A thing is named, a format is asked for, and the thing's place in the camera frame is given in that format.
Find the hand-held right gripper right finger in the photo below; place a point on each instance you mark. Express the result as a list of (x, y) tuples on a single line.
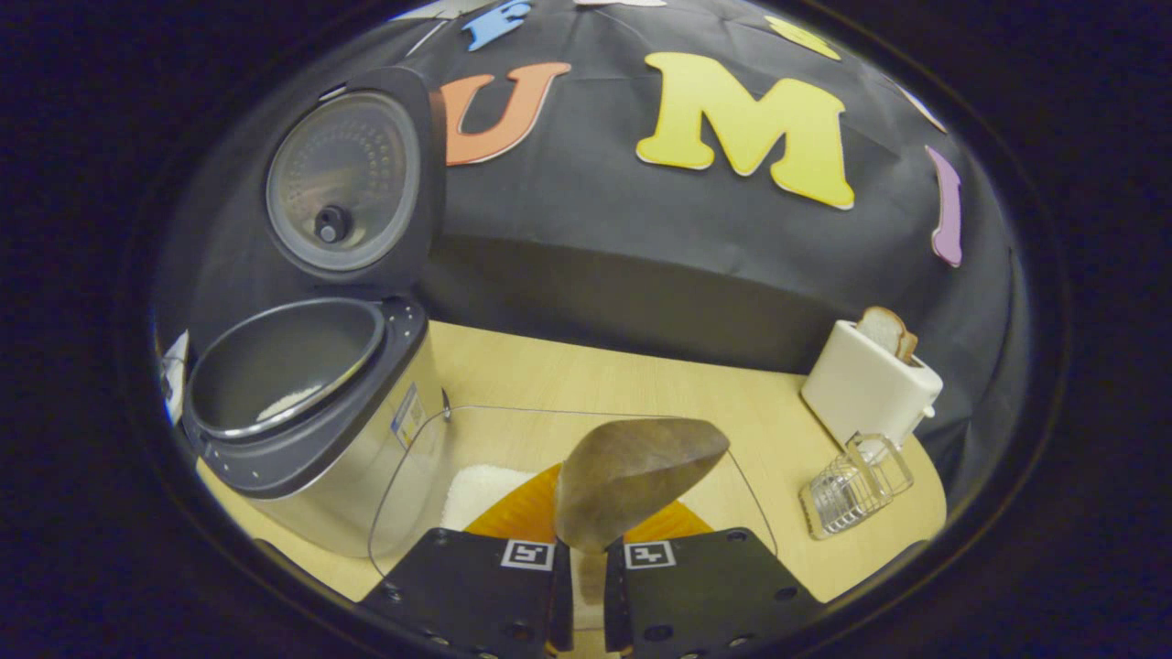
[(705, 595)]

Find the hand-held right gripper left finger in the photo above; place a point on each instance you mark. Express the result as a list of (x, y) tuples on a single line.
[(476, 595)]

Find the white rice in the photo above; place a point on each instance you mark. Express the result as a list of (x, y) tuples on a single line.
[(288, 403), (485, 494)]

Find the wooden spoon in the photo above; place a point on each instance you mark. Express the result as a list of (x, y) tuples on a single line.
[(632, 476)]

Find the clear plastic rice container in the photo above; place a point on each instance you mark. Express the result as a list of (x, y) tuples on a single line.
[(494, 448)]

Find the dark grey rice cooker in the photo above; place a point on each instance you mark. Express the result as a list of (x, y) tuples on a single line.
[(320, 458)]

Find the white toaster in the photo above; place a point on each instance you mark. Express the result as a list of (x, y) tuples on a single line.
[(861, 384)]

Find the toast bread slice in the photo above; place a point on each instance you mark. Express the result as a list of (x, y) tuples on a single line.
[(881, 328)]

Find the black backdrop cloth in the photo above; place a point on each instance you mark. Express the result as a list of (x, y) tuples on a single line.
[(641, 256)]

